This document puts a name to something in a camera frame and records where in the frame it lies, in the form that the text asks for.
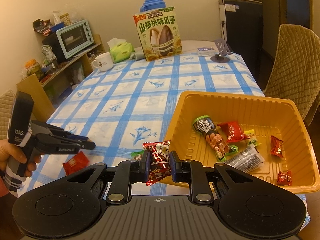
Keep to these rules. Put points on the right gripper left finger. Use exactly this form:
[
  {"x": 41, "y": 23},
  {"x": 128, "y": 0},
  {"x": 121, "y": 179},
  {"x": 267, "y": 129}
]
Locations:
[{"x": 124, "y": 175}]

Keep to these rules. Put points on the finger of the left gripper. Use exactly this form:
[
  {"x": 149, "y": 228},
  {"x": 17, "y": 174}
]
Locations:
[
  {"x": 44, "y": 128},
  {"x": 54, "y": 144}
]

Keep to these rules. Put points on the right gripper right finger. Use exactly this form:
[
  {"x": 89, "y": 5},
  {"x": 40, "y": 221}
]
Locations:
[{"x": 193, "y": 173}]

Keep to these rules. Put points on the red gold patterned candy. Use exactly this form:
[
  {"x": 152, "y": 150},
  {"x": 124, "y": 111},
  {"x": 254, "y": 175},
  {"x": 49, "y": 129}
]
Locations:
[{"x": 159, "y": 166}]

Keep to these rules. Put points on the black seaweed snack packet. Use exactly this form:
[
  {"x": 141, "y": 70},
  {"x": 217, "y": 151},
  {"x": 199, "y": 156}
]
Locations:
[{"x": 247, "y": 160}]

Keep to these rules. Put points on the red candy packet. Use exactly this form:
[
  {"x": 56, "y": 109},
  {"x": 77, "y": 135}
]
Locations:
[{"x": 284, "y": 178}]

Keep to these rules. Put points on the left hand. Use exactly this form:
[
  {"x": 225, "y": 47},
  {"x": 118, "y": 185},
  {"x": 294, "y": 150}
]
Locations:
[{"x": 8, "y": 150}]

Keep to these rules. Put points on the wooden shelf unit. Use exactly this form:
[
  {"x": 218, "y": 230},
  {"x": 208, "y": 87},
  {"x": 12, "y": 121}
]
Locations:
[{"x": 45, "y": 92}]

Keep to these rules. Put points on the large red snack packet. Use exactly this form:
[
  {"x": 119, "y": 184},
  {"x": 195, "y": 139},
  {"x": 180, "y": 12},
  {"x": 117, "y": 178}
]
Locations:
[{"x": 76, "y": 163}]

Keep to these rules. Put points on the quilted beige chair left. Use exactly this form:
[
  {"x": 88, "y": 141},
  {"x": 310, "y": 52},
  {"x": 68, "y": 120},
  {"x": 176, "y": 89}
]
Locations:
[{"x": 6, "y": 105}]

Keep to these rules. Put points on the quilted beige chair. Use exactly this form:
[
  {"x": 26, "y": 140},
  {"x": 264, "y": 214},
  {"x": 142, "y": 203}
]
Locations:
[
  {"x": 6, "y": 105},
  {"x": 295, "y": 72}
]

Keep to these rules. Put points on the green long peanut packet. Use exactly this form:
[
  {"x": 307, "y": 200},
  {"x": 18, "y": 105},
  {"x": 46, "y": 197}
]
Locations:
[{"x": 214, "y": 139}]

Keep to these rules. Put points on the glass jar on shelf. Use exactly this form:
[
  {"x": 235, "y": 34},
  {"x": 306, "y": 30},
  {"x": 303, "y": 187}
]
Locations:
[{"x": 33, "y": 67}]

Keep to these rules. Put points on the red snack packet in tray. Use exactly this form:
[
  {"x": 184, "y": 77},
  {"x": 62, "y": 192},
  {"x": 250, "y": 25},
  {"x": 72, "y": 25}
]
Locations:
[{"x": 232, "y": 131}]

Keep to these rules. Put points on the blue white checked tablecloth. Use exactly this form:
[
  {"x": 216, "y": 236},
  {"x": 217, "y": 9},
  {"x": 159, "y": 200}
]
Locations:
[{"x": 134, "y": 102}]

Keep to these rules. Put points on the yellow green small candy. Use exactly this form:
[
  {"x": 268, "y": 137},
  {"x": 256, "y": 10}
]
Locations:
[{"x": 251, "y": 138}]

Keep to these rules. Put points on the orange plastic tray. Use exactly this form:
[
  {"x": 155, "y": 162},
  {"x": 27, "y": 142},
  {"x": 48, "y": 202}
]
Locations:
[{"x": 273, "y": 126}]

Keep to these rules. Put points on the mint toaster oven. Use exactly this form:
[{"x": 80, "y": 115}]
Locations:
[{"x": 70, "y": 40}]

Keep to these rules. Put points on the white mug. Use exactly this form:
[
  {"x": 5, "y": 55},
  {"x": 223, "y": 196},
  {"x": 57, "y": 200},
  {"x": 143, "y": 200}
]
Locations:
[{"x": 103, "y": 62}]

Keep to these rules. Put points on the small red candy in tray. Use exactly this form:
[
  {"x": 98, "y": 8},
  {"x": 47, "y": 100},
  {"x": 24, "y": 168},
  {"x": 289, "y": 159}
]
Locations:
[{"x": 276, "y": 146}]

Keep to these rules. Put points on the green tissue pack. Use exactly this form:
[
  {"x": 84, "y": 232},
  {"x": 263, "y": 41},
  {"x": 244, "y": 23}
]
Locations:
[{"x": 120, "y": 49}]

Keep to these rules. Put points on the grey small pouch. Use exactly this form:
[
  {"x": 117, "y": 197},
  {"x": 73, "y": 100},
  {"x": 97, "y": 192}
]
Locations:
[{"x": 137, "y": 55}]

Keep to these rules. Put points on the white blue card box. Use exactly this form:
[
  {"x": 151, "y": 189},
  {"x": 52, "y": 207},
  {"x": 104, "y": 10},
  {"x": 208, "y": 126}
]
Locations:
[{"x": 206, "y": 51}]

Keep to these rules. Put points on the sunflower seed box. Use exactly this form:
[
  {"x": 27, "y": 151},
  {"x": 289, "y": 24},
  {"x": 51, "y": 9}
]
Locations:
[{"x": 158, "y": 33}]

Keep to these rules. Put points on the quilted beige chair right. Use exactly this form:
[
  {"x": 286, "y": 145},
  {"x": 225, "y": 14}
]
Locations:
[{"x": 295, "y": 72}]

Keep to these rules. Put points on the black mini fridge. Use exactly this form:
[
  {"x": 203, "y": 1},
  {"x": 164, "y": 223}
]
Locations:
[{"x": 242, "y": 26}]

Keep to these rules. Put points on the blue lidded water jug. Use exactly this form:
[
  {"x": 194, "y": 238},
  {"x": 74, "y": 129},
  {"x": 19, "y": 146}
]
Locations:
[{"x": 152, "y": 5}]

